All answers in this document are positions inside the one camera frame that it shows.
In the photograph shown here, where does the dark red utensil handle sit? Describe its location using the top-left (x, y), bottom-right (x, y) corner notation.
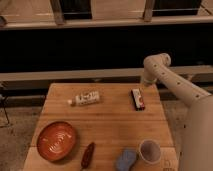
top-left (81, 142), bottom-right (95, 169)

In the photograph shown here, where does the white tube with label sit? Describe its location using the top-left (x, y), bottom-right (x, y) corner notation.
top-left (67, 91), bottom-right (100, 106)

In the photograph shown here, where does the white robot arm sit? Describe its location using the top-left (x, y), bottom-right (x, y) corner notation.
top-left (142, 53), bottom-right (213, 171)

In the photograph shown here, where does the blue sponge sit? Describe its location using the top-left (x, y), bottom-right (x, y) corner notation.
top-left (116, 149), bottom-right (137, 171)

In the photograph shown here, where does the black whiteboard eraser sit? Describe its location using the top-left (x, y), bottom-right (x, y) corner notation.
top-left (131, 89), bottom-right (145, 110)

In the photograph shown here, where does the metal railing beam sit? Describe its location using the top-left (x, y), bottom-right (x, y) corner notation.
top-left (0, 65), bottom-right (213, 82)

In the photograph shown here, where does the orange plate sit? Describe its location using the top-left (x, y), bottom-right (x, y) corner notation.
top-left (36, 121), bottom-right (77, 162)

